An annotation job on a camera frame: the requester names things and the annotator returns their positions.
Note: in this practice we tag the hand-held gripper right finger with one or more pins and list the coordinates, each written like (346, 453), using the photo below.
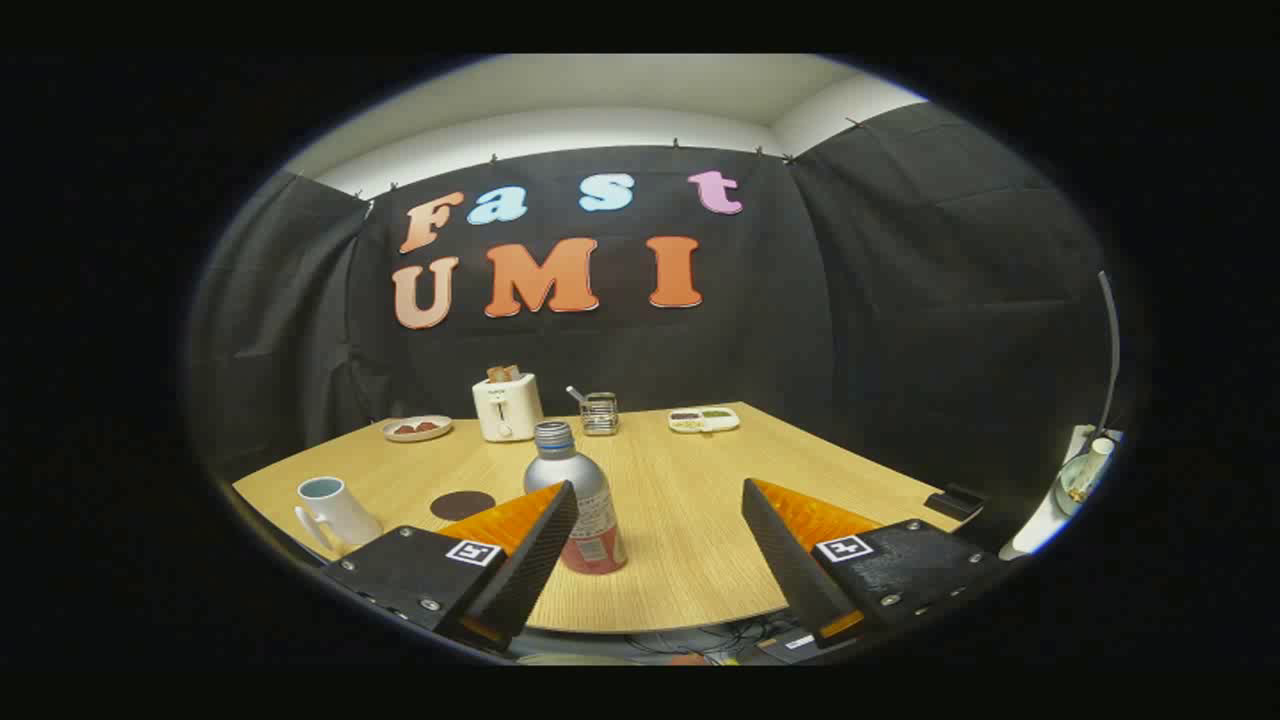
(785, 560)

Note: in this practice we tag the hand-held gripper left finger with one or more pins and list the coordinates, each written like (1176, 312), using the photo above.
(535, 560)

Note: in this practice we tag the silver bottle with red label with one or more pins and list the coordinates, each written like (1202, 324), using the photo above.
(580, 485)

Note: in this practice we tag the round brown coaster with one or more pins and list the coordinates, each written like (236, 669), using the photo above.
(462, 505)

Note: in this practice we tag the white cup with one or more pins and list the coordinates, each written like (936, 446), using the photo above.
(345, 510)

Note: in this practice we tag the wooden table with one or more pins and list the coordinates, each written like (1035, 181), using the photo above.
(680, 490)

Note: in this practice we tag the white toaster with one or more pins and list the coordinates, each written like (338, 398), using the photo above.
(506, 408)

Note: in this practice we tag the white divided food tray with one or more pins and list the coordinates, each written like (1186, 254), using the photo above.
(703, 419)

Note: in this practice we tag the small plate with red food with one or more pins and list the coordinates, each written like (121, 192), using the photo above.
(416, 429)

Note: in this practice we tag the small black box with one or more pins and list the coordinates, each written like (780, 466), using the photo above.
(953, 502)

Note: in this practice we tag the toast slice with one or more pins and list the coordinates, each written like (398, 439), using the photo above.
(503, 373)

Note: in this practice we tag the white side table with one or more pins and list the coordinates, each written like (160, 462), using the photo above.
(1035, 530)

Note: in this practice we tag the grey bowl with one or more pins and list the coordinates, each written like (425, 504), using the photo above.
(1075, 485)

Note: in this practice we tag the thin dark pole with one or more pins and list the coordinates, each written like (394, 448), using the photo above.
(1111, 340)

